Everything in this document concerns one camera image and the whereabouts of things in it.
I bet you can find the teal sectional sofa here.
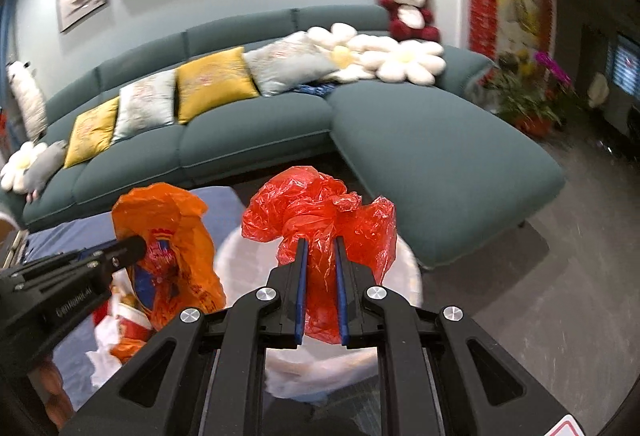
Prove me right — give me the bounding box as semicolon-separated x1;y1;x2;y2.
22;4;566;271

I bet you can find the potted orchid plant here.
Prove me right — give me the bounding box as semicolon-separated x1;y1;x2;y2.
480;48;575;139

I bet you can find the light grey cushion left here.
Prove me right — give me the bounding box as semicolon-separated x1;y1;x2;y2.
112;69;176;144

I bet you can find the orange plastic bag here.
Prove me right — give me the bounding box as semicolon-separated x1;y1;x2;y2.
112;183;227;331

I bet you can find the grey plush toy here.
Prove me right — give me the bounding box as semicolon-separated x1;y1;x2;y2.
24;141;67;203

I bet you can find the red white plush bear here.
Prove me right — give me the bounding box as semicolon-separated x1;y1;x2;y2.
378;0;440;42

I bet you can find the television screen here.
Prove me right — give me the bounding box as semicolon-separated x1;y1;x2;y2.
606;34;640;100

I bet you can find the red plastic bag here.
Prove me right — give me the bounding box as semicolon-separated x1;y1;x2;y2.
241;165;398;345

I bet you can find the white plush panda pillow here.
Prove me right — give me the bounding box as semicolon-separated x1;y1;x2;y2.
6;60;48;143

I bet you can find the light grey cushion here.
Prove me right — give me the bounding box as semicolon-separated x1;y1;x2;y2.
112;69;176;144
243;31;338;97

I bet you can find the white lined trash bin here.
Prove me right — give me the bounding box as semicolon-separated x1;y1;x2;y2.
211;215;424;399

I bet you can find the blue patterned cloth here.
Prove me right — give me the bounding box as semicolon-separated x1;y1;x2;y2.
292;82;336;98

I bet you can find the yellow cushion left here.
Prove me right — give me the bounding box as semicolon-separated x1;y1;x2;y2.
64;97;119;169

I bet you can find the yellow cushion centre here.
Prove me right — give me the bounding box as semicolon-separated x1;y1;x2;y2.
176;46;259;124

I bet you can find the yellow cushion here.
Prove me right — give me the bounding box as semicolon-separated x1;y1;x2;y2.
176;46;259;124
64;97;119;169

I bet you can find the light grey cushion right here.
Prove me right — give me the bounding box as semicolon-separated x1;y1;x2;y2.
243;31;338;97

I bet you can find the white flower cushion right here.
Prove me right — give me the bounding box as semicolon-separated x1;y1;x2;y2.
359;37;446;86

